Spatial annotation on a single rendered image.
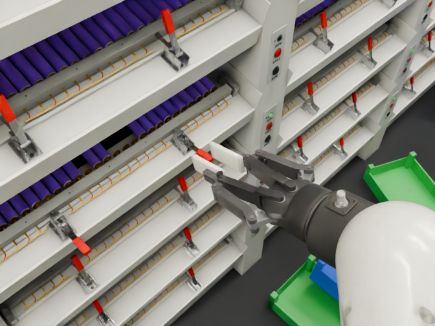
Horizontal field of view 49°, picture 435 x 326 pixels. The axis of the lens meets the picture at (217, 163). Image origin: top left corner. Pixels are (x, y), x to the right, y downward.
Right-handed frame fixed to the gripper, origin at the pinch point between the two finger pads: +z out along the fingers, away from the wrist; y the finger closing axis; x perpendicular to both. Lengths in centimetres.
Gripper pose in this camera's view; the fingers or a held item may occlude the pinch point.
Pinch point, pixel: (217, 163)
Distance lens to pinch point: 74.1
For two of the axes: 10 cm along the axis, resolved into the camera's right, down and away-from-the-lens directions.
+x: 1.8, 7.6, 6.2
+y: -7.1, 5.4, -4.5
